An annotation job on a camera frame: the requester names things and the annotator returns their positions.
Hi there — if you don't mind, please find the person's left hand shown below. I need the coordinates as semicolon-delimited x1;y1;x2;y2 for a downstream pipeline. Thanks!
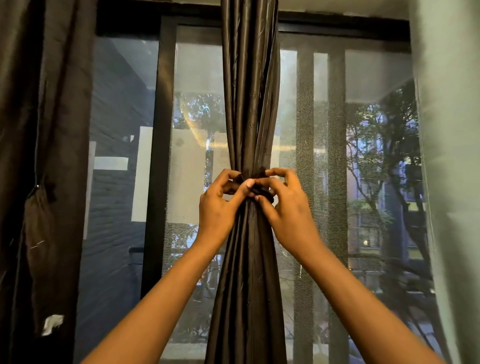
195;169;256;250

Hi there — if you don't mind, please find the person's right hand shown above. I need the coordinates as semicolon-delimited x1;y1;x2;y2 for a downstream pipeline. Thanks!
254;167;324;263

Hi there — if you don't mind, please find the dark curtain tieback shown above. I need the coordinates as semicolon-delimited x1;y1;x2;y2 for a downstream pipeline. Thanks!
234;167;276;205

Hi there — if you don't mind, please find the person's left forearm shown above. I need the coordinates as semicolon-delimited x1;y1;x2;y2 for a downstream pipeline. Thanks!
80;236;226;364

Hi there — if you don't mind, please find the person's right forearm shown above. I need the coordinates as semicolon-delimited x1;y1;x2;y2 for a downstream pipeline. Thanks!
296;240;445;364

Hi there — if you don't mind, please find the mesh insect screen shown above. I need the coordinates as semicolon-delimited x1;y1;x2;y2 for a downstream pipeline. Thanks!
161;25;443;364

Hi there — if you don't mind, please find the gathered dark brown curtain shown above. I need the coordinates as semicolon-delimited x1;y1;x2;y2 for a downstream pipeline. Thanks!
204;0;289;364

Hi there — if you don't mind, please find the pale green curtain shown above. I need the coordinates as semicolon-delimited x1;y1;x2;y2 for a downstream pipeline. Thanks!
409;0;480;364

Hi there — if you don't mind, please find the hanging dark brown curtain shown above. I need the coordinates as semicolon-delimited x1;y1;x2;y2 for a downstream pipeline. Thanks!
0;0;99;364

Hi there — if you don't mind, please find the black window frame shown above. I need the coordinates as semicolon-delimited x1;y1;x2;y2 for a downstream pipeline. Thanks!
95;0;411;301

